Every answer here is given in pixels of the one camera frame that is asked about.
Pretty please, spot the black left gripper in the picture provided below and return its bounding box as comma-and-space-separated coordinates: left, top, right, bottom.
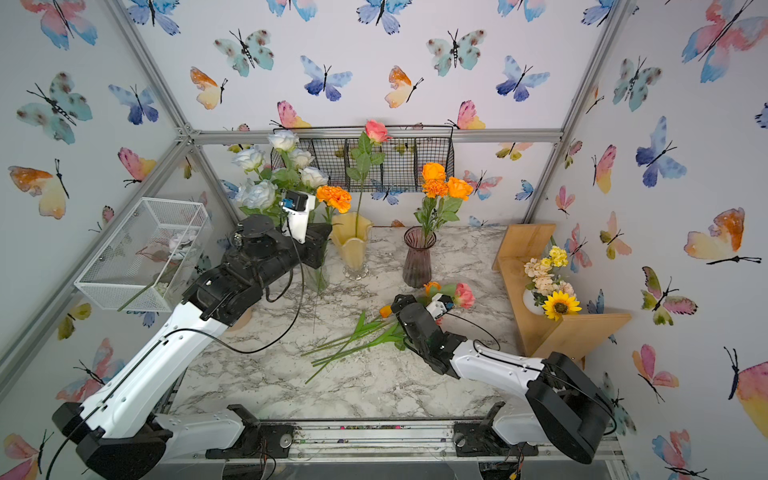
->
252, 222, 334, 293

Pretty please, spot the white rose stem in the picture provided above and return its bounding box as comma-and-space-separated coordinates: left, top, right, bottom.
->
300, 166, 329, 190
235, 180, 277, 211
267, 130, 299, 152
289, 148, 314, 170
232, 147, 265, 173

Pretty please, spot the small orange marigold flower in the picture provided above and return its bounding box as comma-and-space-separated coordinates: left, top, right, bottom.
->
316, 185, 352, 225

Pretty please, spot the pink artificial rose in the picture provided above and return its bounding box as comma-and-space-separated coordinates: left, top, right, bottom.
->
347, 120, 391, 239

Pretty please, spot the orange flower front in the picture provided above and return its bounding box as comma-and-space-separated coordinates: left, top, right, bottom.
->
422, 179, 449, 199

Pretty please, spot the orange artificial flower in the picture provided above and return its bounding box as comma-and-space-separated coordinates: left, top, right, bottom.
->
436, 177, 473, 228

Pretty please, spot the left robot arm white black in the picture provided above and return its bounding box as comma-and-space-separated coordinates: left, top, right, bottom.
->
52, 214, 332, 479

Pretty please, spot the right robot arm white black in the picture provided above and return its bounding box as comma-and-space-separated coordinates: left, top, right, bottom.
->
391, 293, 618, 464

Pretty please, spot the pile of green flower stems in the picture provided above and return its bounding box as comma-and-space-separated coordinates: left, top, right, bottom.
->
302, 311, 406, 384

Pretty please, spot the purple ribbed glass vase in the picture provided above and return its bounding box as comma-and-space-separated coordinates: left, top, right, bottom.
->
403, 226, 437, 289

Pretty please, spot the clear glass vase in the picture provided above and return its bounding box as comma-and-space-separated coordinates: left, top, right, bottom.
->
303, 265, 329, 295

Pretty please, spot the yellow ruffled vase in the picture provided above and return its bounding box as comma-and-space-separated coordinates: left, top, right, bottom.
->
331, 212, 373, 280

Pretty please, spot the sunflower bouquet in white vase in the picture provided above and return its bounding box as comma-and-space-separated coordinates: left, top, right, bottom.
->
523, 246, 582, 321

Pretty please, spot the wooden corner shelf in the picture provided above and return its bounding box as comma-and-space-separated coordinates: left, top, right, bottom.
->
493, 224, 631, 361

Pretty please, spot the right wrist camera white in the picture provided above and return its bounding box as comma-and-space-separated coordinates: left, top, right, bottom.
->
426, 293, 454, 321

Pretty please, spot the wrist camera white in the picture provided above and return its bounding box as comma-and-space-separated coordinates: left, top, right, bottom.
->
280, 190, 316, 244
426, 293, 454, 321

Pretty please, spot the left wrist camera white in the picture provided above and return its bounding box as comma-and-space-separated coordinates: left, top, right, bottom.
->
280, 190, 316, 244

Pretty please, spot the white mesh wall basket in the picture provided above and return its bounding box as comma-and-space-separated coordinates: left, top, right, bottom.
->
74, 197, 212, 313

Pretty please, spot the metal base rail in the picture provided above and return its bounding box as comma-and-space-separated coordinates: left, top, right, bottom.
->
157, 410, 622, 465

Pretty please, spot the black wire wall basket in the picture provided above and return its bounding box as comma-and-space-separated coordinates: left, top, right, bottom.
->
291, 124, 456, 193

